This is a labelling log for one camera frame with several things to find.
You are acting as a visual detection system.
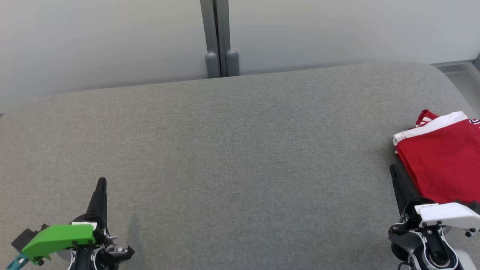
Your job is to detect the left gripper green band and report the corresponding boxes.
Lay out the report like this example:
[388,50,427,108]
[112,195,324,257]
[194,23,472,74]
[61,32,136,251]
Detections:
[22,177,135,264]

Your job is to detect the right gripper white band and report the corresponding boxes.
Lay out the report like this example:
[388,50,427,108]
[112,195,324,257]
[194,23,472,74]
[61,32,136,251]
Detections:
[388,164,480,235]

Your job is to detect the red shorts with white stripe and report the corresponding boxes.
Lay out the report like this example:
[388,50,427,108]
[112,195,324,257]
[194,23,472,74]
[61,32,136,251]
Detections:
[393,111,480,205]

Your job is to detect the red shirt with white sleeves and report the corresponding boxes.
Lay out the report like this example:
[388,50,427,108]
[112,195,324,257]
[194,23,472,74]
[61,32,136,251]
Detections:
[415,109,480,129]

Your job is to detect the grey fabric sofa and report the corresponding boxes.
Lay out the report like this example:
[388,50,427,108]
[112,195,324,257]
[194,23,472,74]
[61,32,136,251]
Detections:
[0,62,480,270]

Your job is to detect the left teal-plug camera cable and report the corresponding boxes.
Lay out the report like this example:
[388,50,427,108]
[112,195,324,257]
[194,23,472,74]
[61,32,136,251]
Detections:
[6,253,30,270]

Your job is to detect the grey floor rail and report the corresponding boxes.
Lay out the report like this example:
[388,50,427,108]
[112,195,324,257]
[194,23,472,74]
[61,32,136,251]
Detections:
[429,54,480,75]

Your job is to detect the grey partition post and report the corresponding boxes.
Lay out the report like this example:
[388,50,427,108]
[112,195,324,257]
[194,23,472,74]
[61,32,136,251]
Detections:
[200,0,230,78]

